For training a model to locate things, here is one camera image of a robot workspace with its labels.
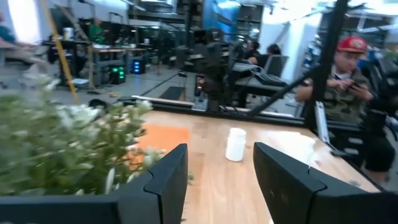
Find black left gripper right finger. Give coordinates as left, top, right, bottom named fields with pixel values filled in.
left=252, top=142, right=398, bottom=224

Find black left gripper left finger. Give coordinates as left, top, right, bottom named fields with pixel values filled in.
left=0, top=143, right=189, bottom=224

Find white pill bottle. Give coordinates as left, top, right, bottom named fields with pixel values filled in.
left=224, top=127, right=247, bottom=162
left=273, top=132, right=317, bottom=164

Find orange translucent basket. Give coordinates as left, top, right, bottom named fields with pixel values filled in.
left=133, top=123, right=191, bottom=170

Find person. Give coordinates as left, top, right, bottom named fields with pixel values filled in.
left=248, top=43, right=282, bottom=68
left=88, top=17, right=106, bottom=44
left=294, top=36, right=397, bottom=184
left=244, top=40, right=261, bottom=60

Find green potted plant white flowers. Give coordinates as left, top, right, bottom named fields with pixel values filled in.
left=0, top=74, right=165, bottom=197

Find grey office chair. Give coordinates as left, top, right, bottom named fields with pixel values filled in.
left=264, top=54, right=289, bottom=78

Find computer tower green lights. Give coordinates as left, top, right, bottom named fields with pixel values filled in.
left=108, top=64, right=127, bottom=85

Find computer tower blue lights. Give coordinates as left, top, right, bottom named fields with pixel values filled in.
left=130, top=58, right=146, bottom=75

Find wooden desk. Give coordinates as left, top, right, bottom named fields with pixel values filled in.
left=88, top=46, right=147, bottom=88

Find red cap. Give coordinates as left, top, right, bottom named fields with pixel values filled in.
left=336, top=36, right=368, bottom=54

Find yellow pole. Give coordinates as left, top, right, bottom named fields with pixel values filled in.
left=40, top=0, right=80, bottom=105

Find black diagonal frame brace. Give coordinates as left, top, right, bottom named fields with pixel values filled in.
left=248, top=70, right=315, bottom=118

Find black table frame rail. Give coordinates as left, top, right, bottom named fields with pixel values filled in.
left=118, top=96, right=312, bottom=127

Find black frame post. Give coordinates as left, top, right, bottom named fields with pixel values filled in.
left=306, top=0, right=351, bottom=125

